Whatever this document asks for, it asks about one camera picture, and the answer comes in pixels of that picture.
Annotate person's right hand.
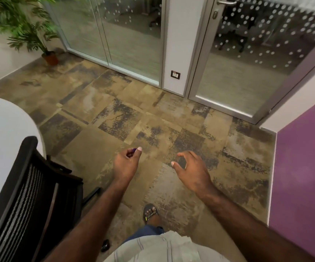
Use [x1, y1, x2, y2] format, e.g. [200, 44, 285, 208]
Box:
[171, 150, 216, 195]

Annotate green potted palm plant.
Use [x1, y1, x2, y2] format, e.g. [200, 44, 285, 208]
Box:
[0, 0, 61, 54]

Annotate glass partition with metal frame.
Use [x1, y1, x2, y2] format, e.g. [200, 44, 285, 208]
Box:
[42, 0, 166, 88]

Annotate person's left hand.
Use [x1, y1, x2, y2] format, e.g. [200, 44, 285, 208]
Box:
[113, 147, 143, 186]

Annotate person's left forearm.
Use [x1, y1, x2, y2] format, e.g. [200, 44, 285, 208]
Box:
[43, 177, 133, 262]

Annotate glass door with dotted film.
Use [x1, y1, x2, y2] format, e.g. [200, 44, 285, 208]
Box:
[187, 0, 315, 125]

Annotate black mesh office chair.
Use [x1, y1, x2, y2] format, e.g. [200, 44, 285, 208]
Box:
[0, 136, 102, 262]

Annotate blue jeans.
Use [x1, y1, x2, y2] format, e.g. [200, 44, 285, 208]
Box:
[123, 225, 165, 244]

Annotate black swivel chair behind glass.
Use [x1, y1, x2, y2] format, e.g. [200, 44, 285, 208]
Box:
[218, 0, 259, 54]

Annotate brown plant pot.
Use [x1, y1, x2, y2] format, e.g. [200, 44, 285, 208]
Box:
[41, 51, 59, 66]

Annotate white striped shirt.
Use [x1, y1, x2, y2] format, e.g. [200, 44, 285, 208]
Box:
[103, 231, 232, 262]

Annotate person's right forearm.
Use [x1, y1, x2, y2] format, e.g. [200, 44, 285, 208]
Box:
[194, 183, 315, 262]

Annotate white round table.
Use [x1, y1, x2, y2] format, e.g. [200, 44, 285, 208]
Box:
[0, 94, 47, 227]

